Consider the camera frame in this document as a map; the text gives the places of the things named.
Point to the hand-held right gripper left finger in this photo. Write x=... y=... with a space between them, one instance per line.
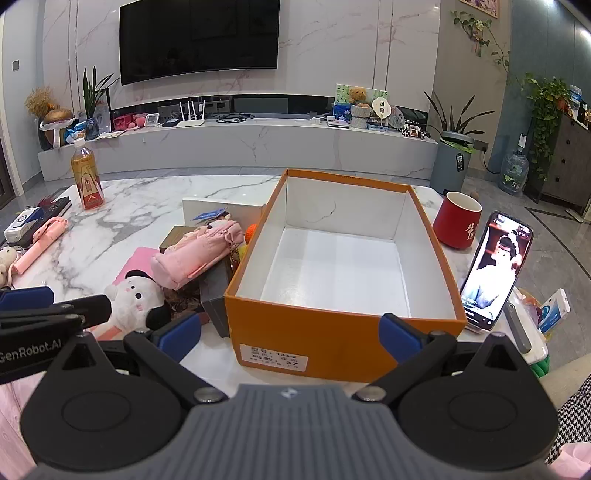
x=178 y=334

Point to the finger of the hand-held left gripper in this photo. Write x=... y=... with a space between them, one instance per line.
x=25 y=297
x=87 y=309

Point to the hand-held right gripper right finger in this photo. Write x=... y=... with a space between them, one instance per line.
x=397 y=339

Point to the white plush toy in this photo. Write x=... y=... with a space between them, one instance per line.
x=134 y=300

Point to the dark grey box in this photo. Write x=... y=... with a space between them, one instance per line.
x=214 y=295

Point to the orange cardboard shoebox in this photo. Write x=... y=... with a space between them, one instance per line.
x=323 y=337

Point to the pink pencil case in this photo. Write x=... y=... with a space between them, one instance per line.
x=194 y=258

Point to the blue paper tag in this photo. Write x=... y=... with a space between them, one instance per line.
x=210 y=215

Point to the dark printed picture box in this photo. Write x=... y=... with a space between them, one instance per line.
x=182 y=302

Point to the small beige plush toy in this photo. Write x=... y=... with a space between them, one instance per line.
x=7 y=261

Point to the pink selfie stick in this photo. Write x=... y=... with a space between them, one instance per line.
x=34 y=249

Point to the pink cloth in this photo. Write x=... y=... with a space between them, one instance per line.
x=9 y=410

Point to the black remote control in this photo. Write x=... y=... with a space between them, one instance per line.
x=53 y=207

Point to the brown cardboard box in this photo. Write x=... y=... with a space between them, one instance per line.
x=173 y=240

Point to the red tassel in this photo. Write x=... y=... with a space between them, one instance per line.
x=46 y=201

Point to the black smartphone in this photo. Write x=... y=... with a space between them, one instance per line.
x=496 y=272

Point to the grey phone stand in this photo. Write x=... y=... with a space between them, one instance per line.
x=517 y=327

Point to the orange crochet toy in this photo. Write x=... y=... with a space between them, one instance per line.
x=250 y=233

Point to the yellow drink bottle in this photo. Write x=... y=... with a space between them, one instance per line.
x=87 y=180

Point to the red mug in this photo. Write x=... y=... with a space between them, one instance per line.
x=455 y=221

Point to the white flat box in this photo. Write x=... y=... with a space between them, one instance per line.
x=244 y=212

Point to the small white and blue box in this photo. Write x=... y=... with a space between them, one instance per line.
x=554 y=311

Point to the grey trash can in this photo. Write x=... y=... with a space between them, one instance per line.
x=452 y=166

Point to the gold vase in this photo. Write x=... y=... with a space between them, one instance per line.
x=57 y=115

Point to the pink box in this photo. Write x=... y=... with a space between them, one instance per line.
x=123 y=122

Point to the houndstooth cloth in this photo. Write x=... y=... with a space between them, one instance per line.
x=572 y=415

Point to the dried flower bunch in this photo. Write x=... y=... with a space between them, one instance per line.
x=40 y=101

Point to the white desk clock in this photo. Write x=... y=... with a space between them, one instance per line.
x=152 y=120

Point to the clear water jug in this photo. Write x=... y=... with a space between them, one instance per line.
x=513 y=173

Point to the marble television console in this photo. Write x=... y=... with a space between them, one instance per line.
x=277 y=147

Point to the white router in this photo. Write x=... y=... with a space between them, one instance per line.
x=191 y=122

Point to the tall green leaf plant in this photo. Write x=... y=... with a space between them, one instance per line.
x=92 y=92

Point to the green snake plant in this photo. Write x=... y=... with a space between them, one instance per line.
x=455 y=115

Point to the blue tissue box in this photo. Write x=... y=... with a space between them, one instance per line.
x=342 y=113

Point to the white round fan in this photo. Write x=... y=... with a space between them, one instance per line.
x=381 y=107

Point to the brown teddy bear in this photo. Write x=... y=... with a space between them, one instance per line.
x=359 y=96

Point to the dark wooden cabinet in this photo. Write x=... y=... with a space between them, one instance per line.
x=572 y=161

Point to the potted green vine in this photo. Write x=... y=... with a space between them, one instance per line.
x=547 y=97

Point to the hanging green vine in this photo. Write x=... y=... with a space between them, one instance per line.
x=480 y=27

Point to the black wall television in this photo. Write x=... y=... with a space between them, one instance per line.
x=198 y=37

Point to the framed wall picture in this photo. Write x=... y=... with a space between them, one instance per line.
x=480 y=7

